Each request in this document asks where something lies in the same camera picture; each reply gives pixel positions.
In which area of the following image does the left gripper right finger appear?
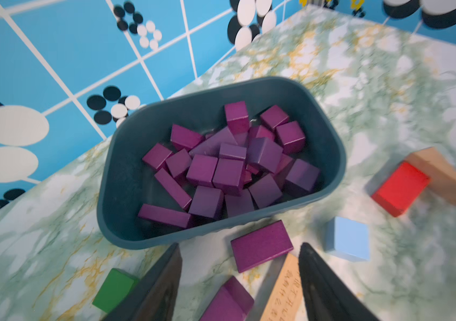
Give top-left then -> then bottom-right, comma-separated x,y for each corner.
299,243 -> 378,320

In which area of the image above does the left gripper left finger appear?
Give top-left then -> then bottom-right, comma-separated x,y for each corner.
104,243 -> 182,321

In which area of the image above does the natural wood printed brick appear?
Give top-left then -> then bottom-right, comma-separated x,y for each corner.
260,254 -> 303,321

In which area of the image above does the purple tall triangle brick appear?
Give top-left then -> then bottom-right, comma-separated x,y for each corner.
200,276 -> 255,321

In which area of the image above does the purple brick beside bin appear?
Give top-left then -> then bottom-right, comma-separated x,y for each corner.
231,221 -> 293,273

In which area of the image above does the dark teal storage bin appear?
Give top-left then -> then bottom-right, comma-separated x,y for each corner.
97,77 -> 347,250

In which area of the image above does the green cube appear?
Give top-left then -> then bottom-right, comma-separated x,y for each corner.
92,268 -> 139,314

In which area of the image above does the light blue cube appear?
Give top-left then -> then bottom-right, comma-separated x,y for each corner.
324,217 -> 370,262

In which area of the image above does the red rectangular brick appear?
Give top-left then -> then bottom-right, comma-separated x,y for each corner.
371,161 -> 431,217

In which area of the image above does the natural wood triangle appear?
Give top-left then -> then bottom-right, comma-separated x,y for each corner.
404,147 -> 456,206

